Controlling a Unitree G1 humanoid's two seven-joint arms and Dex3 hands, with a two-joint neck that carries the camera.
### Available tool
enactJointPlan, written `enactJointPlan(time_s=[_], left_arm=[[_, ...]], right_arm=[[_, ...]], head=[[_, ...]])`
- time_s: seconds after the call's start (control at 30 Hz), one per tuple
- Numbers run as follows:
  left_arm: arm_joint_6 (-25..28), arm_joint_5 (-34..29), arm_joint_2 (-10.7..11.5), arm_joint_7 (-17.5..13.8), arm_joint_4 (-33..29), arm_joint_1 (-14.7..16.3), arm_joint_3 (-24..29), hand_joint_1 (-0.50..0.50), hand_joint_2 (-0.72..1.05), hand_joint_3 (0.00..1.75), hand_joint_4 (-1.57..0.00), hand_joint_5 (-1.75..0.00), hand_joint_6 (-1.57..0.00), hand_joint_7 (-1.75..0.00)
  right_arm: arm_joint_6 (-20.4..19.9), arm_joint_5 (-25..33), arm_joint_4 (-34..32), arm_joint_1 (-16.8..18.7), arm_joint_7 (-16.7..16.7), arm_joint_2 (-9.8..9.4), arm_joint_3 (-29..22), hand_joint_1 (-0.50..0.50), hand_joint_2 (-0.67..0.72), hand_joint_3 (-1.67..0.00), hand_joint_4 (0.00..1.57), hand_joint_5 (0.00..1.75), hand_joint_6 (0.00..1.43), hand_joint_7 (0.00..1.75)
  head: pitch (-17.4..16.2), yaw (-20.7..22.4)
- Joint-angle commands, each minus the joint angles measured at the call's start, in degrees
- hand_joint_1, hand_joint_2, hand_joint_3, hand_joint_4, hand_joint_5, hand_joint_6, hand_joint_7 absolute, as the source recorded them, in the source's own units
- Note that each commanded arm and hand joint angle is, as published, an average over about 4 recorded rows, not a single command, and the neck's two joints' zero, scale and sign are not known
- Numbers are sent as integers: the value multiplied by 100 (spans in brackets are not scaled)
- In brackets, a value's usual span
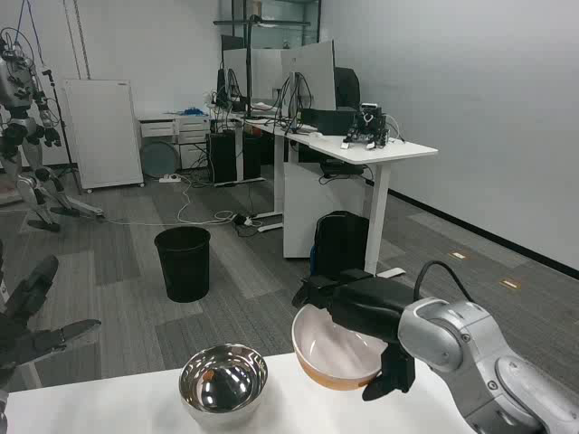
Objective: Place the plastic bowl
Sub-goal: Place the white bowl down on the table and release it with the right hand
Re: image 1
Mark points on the white drawer cabinet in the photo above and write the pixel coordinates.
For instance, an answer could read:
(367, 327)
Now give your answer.
(190, 131)

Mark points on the white board panel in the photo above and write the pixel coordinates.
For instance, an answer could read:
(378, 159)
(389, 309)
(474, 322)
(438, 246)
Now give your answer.
(106, 135)

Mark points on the black box on desk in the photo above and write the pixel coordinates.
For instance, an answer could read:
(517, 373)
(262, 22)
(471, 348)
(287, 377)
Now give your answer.
(328, 121)

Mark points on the small black desktop robot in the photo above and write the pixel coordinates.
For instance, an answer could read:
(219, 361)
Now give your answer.
(368, 126)

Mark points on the white and orange plastic bowl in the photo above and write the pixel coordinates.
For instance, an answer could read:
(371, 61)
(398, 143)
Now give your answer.
(335, 357)

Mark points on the shiny steel bowl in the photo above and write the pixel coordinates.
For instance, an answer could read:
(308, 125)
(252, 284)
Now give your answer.
(221, 389)

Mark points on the black tripod stand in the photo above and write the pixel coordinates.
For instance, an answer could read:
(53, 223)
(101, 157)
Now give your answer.
(61, 122)

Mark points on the silver humanoid robot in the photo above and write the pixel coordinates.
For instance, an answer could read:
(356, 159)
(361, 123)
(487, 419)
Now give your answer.
(18, 90)

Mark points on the white power strip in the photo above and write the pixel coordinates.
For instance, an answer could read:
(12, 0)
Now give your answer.
(169, 178)

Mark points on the black office chair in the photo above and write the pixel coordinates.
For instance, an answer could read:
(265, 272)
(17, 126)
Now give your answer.
(347, 88)

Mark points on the white standing desk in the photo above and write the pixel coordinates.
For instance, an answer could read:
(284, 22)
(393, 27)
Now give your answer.
(389, 147)

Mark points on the white desk divider panel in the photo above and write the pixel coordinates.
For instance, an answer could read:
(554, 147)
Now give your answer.
(262, 72)
(312, 68)

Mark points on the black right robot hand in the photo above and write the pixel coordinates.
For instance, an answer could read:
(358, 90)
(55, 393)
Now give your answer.
(366, 307)

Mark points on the round grey tray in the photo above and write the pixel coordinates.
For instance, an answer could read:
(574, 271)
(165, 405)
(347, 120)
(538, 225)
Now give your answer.
(158, 158)

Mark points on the blue small items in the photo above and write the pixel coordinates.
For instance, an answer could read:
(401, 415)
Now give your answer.
(190, 110)

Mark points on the black trash bin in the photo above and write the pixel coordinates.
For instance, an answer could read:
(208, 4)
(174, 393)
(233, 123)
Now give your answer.
(183, 267)

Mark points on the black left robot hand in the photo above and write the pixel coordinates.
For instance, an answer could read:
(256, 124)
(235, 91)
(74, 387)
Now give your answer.
(27, 294)

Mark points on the black backpack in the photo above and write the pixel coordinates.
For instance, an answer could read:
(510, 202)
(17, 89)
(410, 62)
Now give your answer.
(341, 244)

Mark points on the black floor power adapter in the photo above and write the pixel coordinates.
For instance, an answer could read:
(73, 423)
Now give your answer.
(242, 220)

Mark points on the black computer tower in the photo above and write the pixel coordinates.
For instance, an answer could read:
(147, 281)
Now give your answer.
(221, 158)
(252, 156)

